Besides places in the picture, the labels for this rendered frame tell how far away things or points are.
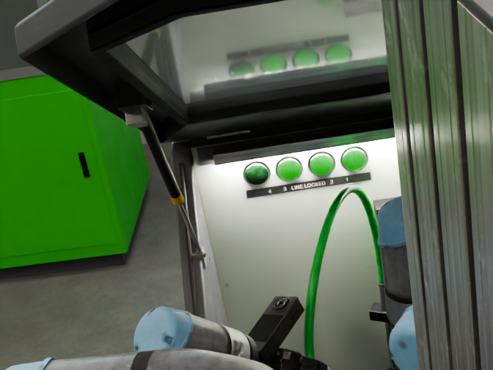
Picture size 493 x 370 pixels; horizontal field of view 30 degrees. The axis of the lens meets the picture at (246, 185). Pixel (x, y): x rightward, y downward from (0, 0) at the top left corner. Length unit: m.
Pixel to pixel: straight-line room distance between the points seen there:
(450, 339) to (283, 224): 1.35
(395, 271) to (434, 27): 0.78
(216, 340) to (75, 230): 3.06
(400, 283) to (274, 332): 0.27
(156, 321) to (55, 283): 3.19
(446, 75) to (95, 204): 3.86
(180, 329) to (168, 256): 3.16
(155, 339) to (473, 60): 0.91
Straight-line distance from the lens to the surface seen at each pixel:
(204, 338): 1.17
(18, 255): 4.36
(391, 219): 1.05
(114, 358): 0.76
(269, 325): 1.30
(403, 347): 0.93
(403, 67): 0.38
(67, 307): 4.13
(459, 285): 0.35
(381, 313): 1.75
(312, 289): 1.36
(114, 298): 4.09
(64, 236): 4.25
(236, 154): 1.64
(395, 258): 1.07
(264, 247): 1.76
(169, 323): 1.14
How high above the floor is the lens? 2.10
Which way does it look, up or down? 26 degrees down
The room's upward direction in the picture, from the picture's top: 11 degrees counter-clockwise
